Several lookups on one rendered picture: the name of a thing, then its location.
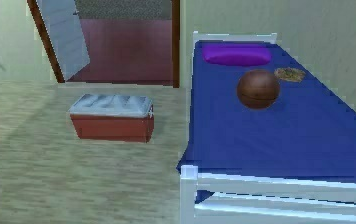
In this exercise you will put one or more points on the brown ball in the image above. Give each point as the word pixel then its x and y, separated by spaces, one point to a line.
pixel 258 89

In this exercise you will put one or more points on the red box with grey lid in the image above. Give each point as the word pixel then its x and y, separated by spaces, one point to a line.
pixel 114 125

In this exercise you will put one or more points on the purple pillow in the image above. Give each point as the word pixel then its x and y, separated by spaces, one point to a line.
pixel 236 55

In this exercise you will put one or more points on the white bed with blue cover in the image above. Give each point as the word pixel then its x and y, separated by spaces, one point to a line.
pixel 286 140

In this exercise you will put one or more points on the small olive brown flat thing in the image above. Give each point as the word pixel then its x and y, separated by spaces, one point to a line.
pixel 290 74

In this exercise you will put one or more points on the pale blue room door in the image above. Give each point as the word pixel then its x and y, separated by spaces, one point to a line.
pixel 64 36

